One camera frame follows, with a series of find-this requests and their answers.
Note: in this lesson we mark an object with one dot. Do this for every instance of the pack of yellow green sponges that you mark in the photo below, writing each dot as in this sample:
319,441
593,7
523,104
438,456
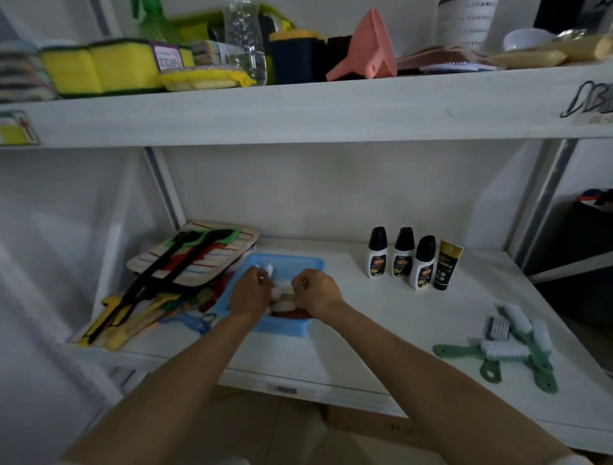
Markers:
72,72

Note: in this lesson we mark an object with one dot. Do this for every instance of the yellow scouring cloth pack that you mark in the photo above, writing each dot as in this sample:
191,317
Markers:
206,79

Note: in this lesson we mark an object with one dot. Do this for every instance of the person's left hand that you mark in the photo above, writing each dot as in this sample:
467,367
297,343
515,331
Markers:
251,294

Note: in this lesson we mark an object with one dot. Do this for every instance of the black gold tube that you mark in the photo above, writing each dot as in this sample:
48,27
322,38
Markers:
448,268

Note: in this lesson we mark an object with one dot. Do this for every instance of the stack of striped dishcloths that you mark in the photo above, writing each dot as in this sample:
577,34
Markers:
24,72

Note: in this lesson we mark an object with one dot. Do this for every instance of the black box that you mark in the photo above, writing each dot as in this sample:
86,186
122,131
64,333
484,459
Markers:
337,50

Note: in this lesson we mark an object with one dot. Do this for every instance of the person's right hand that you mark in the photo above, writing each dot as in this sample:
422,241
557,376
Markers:
318,294

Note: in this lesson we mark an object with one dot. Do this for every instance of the colourful striped scouring pads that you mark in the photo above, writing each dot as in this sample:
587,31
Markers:
210,52

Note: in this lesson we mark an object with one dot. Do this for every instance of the large cardboard box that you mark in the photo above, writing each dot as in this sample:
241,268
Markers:
373,426

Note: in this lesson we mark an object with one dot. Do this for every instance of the black tongs green card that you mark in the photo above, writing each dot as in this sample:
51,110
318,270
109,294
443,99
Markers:
139,292

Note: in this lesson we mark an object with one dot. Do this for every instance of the navy container yellow lid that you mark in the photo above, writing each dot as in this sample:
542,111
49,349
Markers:
297,60

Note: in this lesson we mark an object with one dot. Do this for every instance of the pink plastic funnel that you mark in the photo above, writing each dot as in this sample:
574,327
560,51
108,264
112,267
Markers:
369,52

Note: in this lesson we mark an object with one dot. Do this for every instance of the white perforated card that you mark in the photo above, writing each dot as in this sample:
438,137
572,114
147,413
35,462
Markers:
460,68

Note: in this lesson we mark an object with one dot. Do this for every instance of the yellow flat sponge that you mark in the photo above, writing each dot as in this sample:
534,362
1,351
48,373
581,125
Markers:
527,60

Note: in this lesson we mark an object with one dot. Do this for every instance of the pile of colourful plastic utensils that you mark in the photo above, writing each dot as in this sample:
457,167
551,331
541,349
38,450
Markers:
215,292

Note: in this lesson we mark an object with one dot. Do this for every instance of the green spray bottle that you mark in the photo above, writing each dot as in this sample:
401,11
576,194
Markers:
153,24

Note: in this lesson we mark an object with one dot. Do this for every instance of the person's left forearm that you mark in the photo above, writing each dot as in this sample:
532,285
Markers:
167,397

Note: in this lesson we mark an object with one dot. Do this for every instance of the person's right forearm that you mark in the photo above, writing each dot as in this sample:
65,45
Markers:
431,383

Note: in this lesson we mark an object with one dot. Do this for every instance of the white bowl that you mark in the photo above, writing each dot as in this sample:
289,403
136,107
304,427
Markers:
524,38

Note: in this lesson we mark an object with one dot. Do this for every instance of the clear plastic bottle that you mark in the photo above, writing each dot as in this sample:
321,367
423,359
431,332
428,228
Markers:
246,43

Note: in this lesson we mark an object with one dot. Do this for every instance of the white perforated cup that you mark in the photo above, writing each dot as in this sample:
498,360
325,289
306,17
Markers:
467,24

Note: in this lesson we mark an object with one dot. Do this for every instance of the pink flat plastic tray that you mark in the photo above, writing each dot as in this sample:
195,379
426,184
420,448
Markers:
431,57

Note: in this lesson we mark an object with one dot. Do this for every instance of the striped cream pot holder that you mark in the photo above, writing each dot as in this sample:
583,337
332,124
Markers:
225,268

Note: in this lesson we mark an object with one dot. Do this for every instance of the green yellow red sticker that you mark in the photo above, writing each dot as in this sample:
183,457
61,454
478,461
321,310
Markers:
16,128

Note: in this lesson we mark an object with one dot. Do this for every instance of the white black-capped bottle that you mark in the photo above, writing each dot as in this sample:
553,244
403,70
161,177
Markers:
403,258
424,268
377,258

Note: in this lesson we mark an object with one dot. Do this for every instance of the blue plastic basket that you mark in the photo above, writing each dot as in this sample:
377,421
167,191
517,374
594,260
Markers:
301,263

